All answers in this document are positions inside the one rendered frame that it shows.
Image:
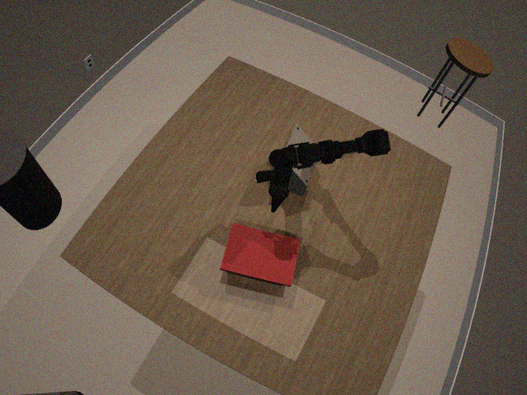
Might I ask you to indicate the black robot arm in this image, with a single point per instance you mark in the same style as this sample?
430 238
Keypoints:
373 143

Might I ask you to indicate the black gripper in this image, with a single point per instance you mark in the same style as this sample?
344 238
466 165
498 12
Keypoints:
279 190

